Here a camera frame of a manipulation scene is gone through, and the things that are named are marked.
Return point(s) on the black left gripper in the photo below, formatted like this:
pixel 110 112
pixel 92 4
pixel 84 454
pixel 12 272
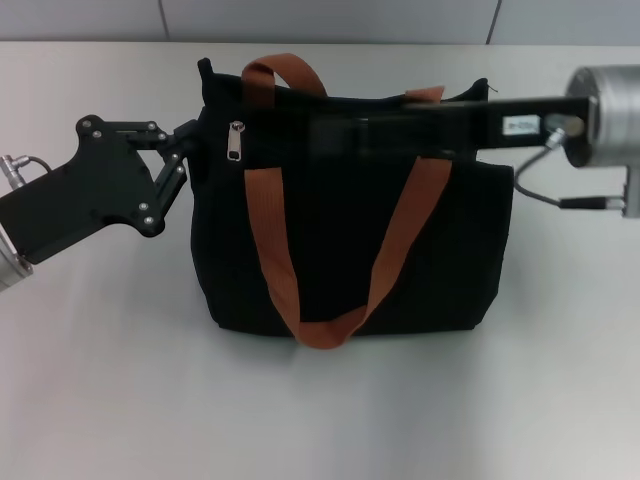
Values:
pixel 95 185

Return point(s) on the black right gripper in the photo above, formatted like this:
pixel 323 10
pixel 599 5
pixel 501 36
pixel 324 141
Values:
pixel 520 107

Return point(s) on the silver zipper pull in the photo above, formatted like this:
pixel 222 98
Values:
pixel 236 142

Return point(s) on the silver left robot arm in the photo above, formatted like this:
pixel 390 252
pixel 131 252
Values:
pixel 10 270

